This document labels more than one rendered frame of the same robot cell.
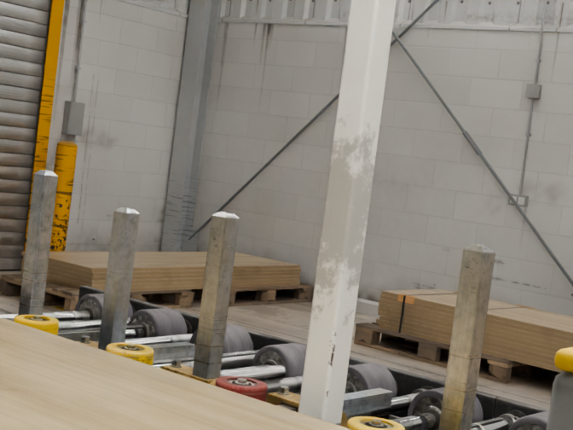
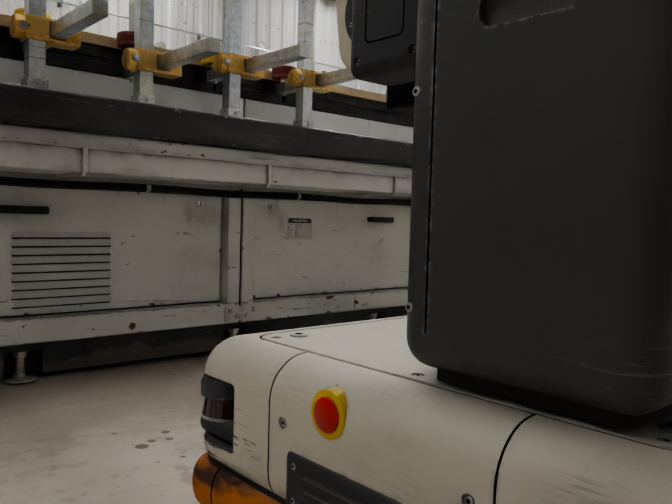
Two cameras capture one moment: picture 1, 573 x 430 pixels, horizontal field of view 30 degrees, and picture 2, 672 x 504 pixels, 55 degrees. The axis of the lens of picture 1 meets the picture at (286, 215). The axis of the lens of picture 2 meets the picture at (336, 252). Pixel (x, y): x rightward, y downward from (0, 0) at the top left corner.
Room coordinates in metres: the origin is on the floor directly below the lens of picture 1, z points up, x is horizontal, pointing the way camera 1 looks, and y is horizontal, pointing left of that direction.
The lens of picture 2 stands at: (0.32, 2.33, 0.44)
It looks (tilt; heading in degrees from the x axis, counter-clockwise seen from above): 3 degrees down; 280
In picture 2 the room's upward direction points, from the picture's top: 2 degrees clockwise
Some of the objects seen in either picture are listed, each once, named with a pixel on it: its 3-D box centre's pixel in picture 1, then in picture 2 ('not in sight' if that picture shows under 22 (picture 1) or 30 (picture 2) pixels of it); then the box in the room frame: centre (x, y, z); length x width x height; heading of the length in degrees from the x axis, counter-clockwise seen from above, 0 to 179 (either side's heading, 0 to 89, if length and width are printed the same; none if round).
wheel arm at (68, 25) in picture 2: not in sight; (61, 30); (1.16, 1.04, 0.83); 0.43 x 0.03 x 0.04; 142
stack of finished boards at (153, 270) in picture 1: (172, 270); not in sight; (8.42, 0.84, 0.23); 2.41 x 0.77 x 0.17; 143
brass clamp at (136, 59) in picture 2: not in sight; (152, 63); (1.05, 0.83, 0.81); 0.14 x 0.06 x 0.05; 52
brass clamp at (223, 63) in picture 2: not in sight; (238, 66); (0.90, 0.63, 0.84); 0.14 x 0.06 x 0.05; 52
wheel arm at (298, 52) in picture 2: not in sight; (253, 65); (0.85, 0.65, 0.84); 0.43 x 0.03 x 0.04; 142
